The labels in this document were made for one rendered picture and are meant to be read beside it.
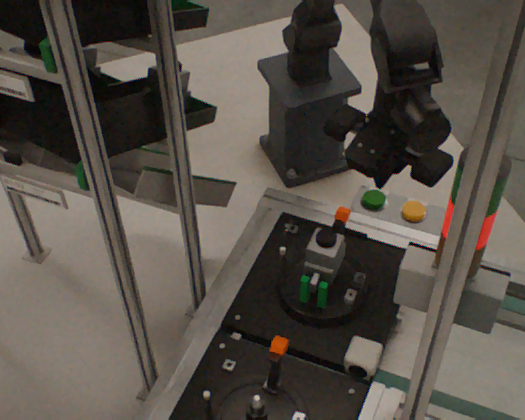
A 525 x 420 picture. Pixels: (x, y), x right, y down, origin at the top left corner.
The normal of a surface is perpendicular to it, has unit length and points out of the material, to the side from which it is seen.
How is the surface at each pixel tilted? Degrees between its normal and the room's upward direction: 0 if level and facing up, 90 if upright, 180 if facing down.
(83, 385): 0
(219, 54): 0
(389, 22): 21
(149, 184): 90
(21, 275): 0
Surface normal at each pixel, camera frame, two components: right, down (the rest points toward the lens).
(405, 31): 0.11, -0.32
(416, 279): -0.38, 0.72
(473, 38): 0.00, -0.63
